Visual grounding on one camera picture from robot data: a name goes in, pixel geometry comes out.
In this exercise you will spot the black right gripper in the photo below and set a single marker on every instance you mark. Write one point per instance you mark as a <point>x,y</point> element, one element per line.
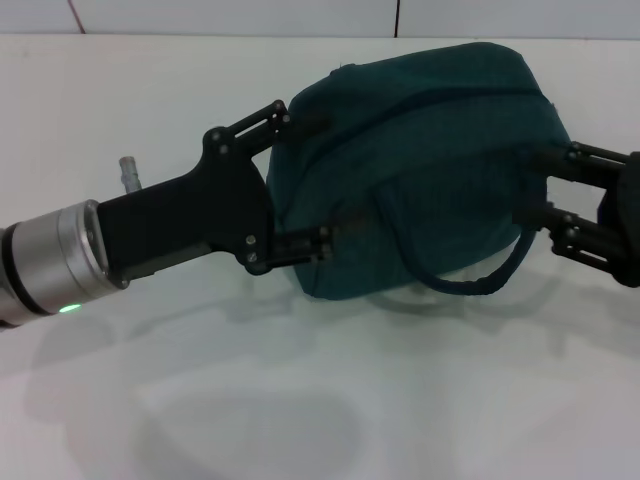
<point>622,220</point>

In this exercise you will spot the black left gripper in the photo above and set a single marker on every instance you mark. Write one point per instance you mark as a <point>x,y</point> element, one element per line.
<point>200,220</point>

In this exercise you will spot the teal fabric zipper bag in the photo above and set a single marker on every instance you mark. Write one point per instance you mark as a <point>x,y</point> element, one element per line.
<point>425,190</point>

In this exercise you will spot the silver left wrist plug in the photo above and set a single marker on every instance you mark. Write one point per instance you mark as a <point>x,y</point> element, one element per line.
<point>128,172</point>

